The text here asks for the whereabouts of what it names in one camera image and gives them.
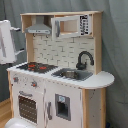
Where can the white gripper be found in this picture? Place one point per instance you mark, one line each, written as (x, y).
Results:
(7, 49)

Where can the red stove knob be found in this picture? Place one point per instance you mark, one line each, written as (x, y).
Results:
(16, 79)
(34, 84)

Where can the wooden toy kitchen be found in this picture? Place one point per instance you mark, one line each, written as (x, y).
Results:
(87, 97)

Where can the black toy stovetop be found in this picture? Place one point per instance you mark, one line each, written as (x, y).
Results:
(37, 67)

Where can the grey range hood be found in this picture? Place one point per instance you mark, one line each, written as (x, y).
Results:
(39, 27)

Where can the oven door with window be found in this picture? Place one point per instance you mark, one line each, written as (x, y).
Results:
(27, 106)

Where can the grey toy sink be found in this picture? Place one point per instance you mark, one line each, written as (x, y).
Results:
(72, 74)

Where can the black toy faucet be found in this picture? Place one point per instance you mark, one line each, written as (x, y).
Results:
(82, 63)

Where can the grey fridge door dispenser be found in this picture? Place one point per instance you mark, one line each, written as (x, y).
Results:
(62, 106)

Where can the grey cabinet door handle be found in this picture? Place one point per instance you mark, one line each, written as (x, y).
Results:
(49, 111)

